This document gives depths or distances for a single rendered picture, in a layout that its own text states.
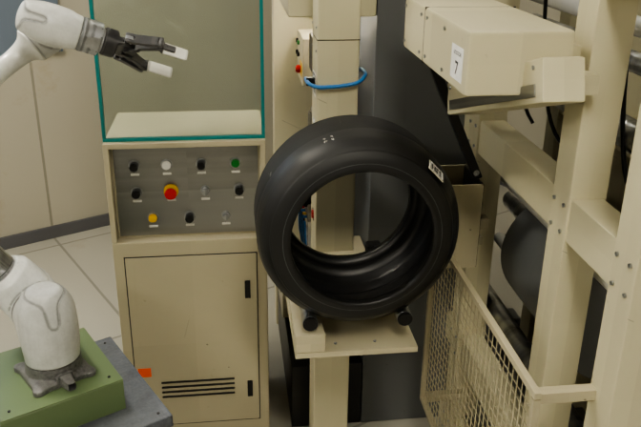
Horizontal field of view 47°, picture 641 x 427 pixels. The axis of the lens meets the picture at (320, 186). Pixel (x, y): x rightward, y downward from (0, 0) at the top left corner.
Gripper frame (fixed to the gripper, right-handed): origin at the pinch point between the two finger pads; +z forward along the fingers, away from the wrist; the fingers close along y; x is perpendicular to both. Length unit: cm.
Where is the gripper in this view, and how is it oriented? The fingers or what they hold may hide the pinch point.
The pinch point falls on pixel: (175, 63)
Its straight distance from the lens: 210.3
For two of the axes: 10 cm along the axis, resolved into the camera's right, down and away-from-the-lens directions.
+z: 8.7, 2.3, 4.3
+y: 4.8, -2.1, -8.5
